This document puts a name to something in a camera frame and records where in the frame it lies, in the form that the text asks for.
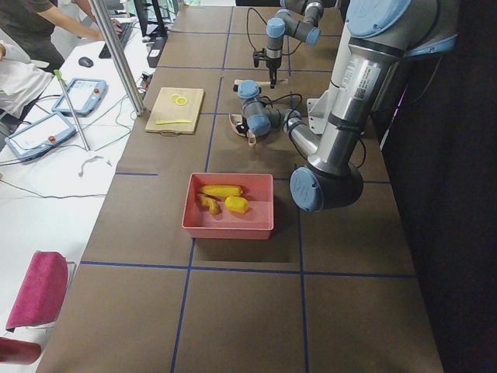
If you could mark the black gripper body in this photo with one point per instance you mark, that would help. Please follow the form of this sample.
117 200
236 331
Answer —
242 127
272 66

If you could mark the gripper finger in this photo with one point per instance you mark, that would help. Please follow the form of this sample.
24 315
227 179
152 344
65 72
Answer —
273 78

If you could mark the beige plastic dustpan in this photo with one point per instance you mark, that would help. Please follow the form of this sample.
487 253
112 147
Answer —
233 118

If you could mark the beige hand brush black bristles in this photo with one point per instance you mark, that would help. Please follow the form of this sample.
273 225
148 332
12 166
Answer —
261 84

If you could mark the tan toy ginger root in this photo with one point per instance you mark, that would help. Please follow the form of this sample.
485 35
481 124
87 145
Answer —
210 203

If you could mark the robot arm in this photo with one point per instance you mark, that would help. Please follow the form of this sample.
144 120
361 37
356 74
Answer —
376 35
296 19

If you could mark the pink plastic bin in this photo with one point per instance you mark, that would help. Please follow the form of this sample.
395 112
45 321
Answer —
256 223

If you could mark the wooden cutting board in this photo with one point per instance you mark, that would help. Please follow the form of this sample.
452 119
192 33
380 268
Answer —
165 109

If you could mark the yellow plastic toy knife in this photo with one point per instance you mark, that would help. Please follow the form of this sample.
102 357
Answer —
176 121

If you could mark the far blue teach pendant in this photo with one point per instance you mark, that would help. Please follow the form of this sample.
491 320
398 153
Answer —
86 94

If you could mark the blue teach pendant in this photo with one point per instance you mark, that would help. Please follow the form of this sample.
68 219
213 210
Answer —
40 137
86 94

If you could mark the black computer mouse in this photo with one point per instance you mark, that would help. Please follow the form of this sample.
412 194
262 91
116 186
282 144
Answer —
85 62

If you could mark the thin metal rod stand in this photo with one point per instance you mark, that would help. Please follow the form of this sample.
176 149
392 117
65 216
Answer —
92 156

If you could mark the near blue teach pendant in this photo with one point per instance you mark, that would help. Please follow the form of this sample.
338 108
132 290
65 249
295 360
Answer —
40 137

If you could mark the person in white shirt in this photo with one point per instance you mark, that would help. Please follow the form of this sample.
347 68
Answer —
21 80

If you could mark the person in dark shirt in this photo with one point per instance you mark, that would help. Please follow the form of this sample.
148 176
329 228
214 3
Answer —
31 24

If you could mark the magenta cloth on stand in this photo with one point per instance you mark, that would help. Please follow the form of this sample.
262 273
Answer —
42 292

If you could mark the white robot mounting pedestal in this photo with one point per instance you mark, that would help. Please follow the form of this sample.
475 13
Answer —
330 77

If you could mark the aluminium frame post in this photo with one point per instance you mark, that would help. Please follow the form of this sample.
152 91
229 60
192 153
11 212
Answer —
105 24

